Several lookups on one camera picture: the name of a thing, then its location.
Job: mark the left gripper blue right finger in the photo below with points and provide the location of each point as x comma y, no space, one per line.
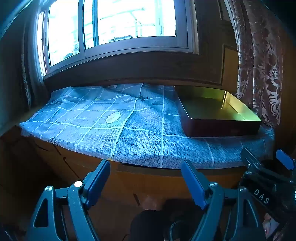
196,182

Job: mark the gold metal tray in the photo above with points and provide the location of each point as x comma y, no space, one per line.
209,112

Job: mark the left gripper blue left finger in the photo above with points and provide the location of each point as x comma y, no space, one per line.
94,183

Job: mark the blue checked cloth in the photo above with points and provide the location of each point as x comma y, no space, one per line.
136,124

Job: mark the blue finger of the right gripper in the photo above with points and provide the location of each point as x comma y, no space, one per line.
249,160
285,159

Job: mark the window with grey frame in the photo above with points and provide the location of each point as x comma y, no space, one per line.
73,32

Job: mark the wooden cabinet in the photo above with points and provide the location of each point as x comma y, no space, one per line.
29,164

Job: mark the brown floral curtain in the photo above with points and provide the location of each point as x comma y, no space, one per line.
260,70

